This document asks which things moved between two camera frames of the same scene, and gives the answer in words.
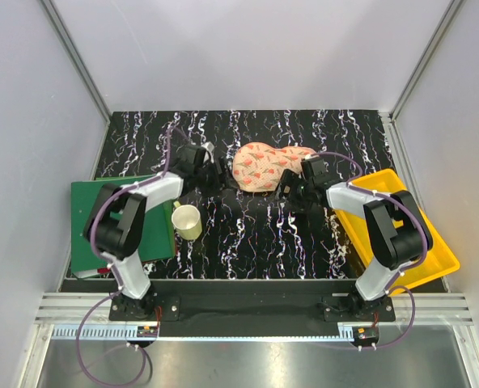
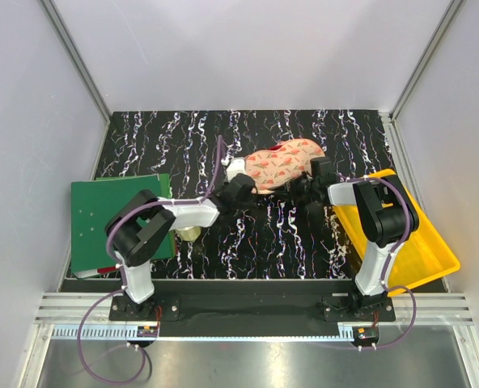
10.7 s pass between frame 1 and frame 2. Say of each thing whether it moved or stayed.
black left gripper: moved
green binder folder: stayed
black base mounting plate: stayed
